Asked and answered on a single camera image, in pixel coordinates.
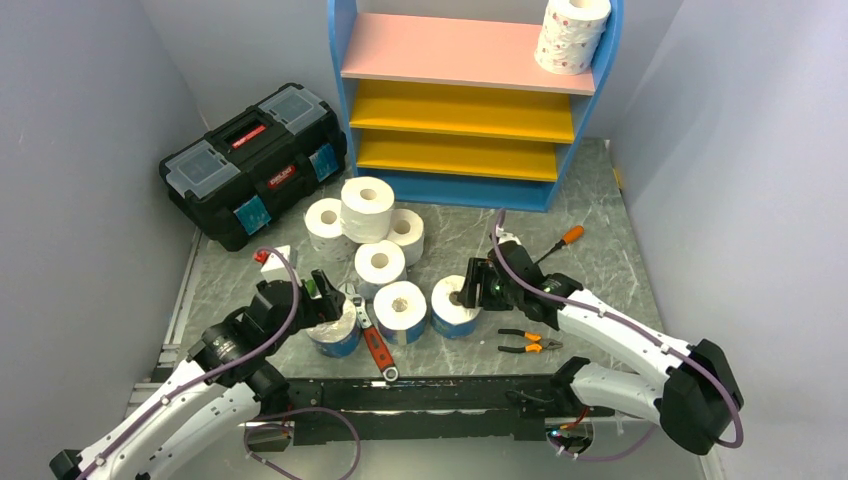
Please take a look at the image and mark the blue roll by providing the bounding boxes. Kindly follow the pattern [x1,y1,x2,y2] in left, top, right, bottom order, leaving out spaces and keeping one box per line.
[306,300,361,358]
[373,281,428,345]
[430,275,481,339]

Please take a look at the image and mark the pink patterned paper towel roll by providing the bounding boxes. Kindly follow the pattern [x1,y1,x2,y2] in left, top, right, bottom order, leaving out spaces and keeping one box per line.
[534,0,612,75]

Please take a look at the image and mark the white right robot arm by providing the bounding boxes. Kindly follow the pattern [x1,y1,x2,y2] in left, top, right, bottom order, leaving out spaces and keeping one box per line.
[458,240,744,455]

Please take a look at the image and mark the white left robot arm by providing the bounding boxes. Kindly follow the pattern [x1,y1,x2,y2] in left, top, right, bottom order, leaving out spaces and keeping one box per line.
[49,269,346,479]

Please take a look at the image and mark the blue shelf with coloured boards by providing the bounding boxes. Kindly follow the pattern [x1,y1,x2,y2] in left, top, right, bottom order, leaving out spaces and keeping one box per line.
[327,1,624,212]

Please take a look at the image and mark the white roll front of pile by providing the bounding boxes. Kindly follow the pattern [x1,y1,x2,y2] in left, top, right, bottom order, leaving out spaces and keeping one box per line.
[354,240,407,300]

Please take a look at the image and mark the white roll of pile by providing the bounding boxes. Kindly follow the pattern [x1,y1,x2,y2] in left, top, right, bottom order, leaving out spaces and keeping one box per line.
[387,208,425,267]
[340,176,395,244]
[304,198,357,261]
[354,240,407,300]

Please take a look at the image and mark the white roll left of pile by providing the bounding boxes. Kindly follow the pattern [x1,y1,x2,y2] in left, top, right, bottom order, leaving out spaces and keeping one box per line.
[304,198,357,261]

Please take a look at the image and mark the white roll right of pile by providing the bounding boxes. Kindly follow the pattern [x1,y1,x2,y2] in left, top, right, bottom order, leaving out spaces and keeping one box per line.
[387,208,425,267]

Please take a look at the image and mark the red adjustable wrench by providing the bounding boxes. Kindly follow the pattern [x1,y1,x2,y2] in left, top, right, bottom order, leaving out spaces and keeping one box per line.
[351,294,399,382]

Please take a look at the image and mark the white roll top of pile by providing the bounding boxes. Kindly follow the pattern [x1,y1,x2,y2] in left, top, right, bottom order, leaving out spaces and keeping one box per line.
[340,176,395,244]

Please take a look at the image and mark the black plastic toolbox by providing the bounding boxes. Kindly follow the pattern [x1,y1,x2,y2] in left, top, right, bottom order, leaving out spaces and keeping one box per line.
[158,83,347,252]

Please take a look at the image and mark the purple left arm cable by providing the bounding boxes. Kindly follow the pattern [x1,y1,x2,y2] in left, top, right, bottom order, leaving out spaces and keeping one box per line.
[76,246,362,480]

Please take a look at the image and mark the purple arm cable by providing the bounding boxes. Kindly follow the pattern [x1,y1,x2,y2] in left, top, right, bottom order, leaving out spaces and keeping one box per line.
[488,208,745,464]
[76,246,362,480]

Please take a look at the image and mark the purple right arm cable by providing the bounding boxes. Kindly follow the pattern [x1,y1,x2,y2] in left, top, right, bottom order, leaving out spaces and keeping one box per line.
[488,208,745,464]

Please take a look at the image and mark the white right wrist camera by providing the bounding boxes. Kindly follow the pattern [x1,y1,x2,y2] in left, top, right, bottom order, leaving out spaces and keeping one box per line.
[492,226,522,246]

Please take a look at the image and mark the orange handled pliers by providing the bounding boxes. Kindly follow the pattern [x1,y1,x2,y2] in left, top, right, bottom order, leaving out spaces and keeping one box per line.
[497,328,564,354]

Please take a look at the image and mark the orange handled screwdriver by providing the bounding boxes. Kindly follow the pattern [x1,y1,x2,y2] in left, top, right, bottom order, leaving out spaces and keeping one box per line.
[535,225,585,264]

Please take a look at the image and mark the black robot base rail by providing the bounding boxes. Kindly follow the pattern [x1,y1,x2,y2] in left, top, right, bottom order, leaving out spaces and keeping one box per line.
[259,374,613,446]

